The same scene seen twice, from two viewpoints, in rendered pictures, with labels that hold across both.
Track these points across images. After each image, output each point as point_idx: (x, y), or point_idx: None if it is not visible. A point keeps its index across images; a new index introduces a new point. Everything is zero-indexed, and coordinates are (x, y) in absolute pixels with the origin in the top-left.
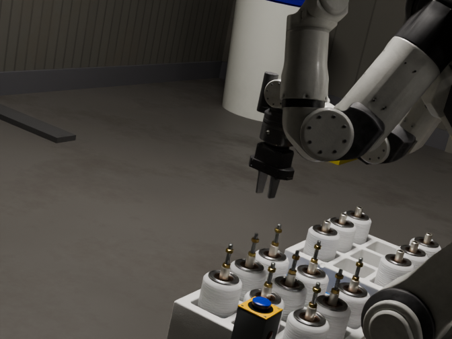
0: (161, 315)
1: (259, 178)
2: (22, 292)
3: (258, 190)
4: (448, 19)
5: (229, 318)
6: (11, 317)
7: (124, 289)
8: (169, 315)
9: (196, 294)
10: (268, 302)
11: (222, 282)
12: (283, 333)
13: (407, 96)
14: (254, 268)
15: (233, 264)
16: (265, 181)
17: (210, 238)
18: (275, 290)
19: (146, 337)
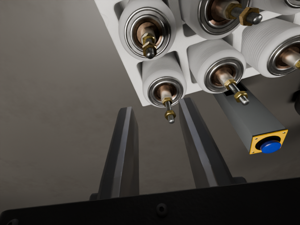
0: (70, 34)
1: (139, 184)
2: (41, 112)
3: (138, 133)
4: None
5: (187, 81)
6: (74, 124)
7: (19, 41)
8: (70, 26)
9: (137, 83)
10: (278, 146)
11: (174, 100)
12: (237, 46)
13: None
14: (157, 31)
15: (135, 56)
16: (129, 143)
17: None
18: (214, 39)
19: (105, 67)
